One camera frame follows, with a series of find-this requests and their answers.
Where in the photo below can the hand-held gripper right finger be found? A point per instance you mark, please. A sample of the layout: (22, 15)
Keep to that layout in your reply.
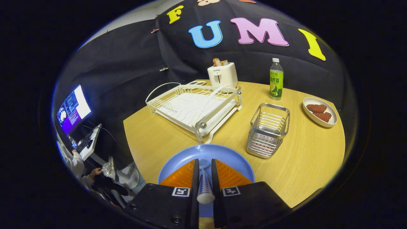
(217, 203)

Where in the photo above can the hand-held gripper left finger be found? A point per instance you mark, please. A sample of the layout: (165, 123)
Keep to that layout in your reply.
(195, 203)

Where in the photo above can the blue plate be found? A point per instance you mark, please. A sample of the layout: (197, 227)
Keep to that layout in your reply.
(206, 152)

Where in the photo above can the white plate with meat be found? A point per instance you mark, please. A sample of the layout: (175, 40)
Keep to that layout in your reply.
(332, 114)

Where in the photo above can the crumpled silver bag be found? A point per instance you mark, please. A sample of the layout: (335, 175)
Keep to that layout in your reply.
(109, 168)

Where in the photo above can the white divided seasoning tray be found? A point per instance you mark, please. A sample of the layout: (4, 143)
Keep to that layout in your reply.
(197, 83)

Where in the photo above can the white toaster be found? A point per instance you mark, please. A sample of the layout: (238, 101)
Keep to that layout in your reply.
(225, 76)

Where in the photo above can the green label drink bottle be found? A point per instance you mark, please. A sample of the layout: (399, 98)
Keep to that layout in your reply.
(276, 82)

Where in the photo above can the red meat slice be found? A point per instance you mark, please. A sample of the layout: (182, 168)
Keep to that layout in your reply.
(316, 108)
(322, 116)

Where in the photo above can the toast slice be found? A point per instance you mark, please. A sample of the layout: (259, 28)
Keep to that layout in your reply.
(224, 62)
(217, 62)

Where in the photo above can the open laptop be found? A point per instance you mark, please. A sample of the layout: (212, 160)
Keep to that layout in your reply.
(74, 108)

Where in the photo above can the black backdrop cloth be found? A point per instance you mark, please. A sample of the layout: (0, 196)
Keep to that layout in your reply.
(127, 63)

